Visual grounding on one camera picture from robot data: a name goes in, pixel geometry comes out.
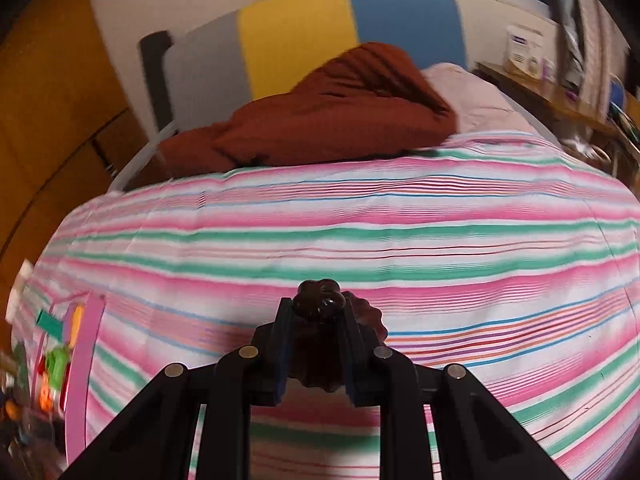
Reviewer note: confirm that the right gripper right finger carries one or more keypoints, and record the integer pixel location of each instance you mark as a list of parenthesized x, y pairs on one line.
[(363, 386)]

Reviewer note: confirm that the white product box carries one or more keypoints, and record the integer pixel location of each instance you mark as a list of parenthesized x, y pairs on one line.
[(524, 54)]

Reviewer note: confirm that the yellow toy piece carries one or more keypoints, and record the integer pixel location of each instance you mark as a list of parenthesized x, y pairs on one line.
[(76, 315)]

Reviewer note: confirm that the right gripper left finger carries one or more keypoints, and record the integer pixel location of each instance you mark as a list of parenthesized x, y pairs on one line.
[(270, 372)]

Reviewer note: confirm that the green plastic stand toy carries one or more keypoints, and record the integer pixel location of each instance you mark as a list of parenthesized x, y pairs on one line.
[(50, 325)]

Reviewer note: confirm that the rust red blanket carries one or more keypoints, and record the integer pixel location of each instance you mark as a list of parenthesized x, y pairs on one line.
[(369, 102)]

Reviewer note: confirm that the green white round toy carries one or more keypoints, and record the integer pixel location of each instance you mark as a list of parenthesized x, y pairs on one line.
[(56, 362)]

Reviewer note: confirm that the wooden side table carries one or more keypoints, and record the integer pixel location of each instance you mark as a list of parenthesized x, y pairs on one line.
[(548, 102)]

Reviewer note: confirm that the grey yellow blue headboard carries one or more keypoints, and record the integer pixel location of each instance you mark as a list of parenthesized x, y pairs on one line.
[(266, 48)]

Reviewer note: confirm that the pink pillow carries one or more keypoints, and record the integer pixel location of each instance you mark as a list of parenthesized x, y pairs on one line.
[(479, 106)]

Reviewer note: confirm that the striped bed cover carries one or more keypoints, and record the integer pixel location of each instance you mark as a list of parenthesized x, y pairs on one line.
[(497, 251)]

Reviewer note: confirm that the dark brown flower toy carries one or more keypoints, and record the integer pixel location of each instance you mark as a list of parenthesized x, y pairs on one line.
[(317, 358)]

